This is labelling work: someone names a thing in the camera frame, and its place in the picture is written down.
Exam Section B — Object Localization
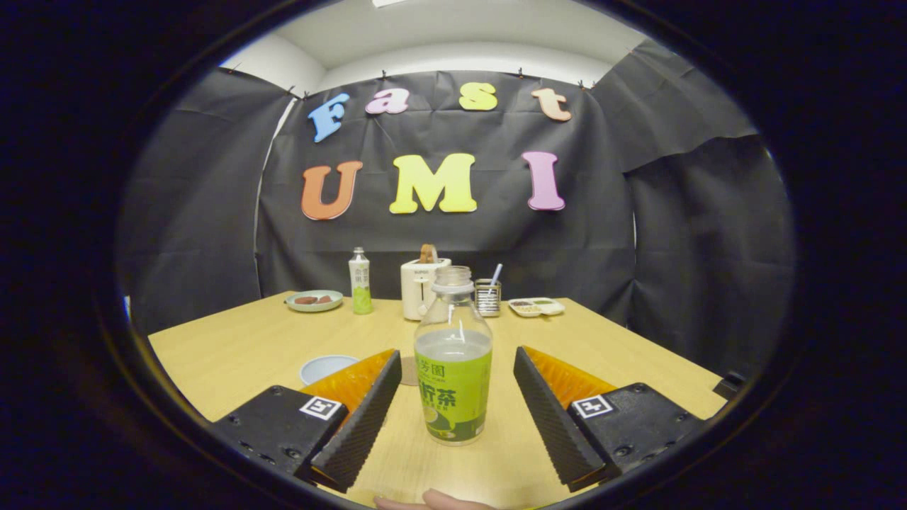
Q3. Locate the light blue cup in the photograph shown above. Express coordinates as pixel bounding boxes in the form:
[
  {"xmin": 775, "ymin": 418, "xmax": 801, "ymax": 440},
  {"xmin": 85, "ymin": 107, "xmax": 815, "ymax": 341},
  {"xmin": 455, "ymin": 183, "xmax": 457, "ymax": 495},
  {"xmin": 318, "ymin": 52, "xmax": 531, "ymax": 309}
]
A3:
[{"xmin": 299, "ymin": 354, "xmax": 361, "ymax": 387}]

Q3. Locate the white divided tray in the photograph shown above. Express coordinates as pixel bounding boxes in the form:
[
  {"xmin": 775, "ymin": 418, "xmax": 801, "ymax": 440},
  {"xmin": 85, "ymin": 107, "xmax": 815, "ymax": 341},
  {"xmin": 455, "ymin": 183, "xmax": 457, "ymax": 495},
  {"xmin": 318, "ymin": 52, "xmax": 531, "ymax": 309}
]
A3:
[{"xmin": 507, "ymin": 297, "xmax": 566, "ymax": 318}]

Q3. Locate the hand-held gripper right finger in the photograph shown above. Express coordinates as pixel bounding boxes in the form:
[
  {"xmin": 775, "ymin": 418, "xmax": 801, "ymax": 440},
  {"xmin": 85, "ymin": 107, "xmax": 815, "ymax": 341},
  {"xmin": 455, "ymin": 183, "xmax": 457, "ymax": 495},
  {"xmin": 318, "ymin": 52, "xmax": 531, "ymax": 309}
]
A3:
[{"xmin": 514, "ymin": 346, "xmax": 709, "ymax": 493}]

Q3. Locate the white toaster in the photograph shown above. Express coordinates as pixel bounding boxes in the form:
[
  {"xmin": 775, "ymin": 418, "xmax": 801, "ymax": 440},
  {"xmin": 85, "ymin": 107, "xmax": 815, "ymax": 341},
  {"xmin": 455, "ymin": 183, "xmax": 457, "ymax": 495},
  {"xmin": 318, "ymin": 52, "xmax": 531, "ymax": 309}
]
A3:
[{"xmin": 400, "ymin": 258, "xmax": 452, "ymax": 322}]

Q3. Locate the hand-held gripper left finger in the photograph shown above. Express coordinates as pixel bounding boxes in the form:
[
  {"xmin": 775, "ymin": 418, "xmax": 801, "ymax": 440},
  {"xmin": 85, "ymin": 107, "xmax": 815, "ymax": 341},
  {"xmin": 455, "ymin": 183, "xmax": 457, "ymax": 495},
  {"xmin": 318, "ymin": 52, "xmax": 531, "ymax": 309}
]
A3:
[{"xmin": 213, "ymin": 348, "xmax": 402, "ymax": 494}]

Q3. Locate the metal mesh holder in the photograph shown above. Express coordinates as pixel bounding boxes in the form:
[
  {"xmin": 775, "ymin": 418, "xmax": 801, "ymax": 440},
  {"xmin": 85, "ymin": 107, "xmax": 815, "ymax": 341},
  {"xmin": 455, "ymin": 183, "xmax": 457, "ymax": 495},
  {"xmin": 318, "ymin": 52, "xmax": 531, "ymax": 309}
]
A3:
[{"xmin": 474, "ymin": 278, "xmax": 502, "ymax": 317}]

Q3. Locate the green label juice bottle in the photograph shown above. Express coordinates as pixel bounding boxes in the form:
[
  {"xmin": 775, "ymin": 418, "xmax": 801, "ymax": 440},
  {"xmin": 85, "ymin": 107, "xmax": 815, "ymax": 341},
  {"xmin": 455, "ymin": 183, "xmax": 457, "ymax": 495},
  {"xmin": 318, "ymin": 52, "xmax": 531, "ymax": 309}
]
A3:
[{"xmin": 414, "ymin": 266, "xmax": 494, "ymax": 447}]

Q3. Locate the wooden table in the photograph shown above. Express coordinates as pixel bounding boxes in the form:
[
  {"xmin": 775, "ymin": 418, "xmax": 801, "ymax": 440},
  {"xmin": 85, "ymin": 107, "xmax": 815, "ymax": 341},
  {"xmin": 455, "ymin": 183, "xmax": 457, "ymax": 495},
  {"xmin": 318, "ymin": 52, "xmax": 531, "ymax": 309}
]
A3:
[{"xmin": 147, "ymin": 290, "xmax": 729, "ymax": 509}]

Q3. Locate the pale green plate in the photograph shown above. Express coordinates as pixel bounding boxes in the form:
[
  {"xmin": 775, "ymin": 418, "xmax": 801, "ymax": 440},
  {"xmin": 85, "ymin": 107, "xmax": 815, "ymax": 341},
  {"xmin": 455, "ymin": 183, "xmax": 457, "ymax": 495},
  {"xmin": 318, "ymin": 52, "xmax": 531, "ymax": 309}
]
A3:
[{"xmin": 286, "ymin": 290, "xmax": 344, "ymax": 313}]

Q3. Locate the small white green bottle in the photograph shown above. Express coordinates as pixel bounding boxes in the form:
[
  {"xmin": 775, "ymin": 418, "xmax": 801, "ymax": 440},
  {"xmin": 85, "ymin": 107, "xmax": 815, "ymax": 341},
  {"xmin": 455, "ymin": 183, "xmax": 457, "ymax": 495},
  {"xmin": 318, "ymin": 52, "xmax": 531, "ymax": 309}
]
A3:
[{"xmin": 348, "ymin": 247, "xmax": 373, "ymax": 315}]

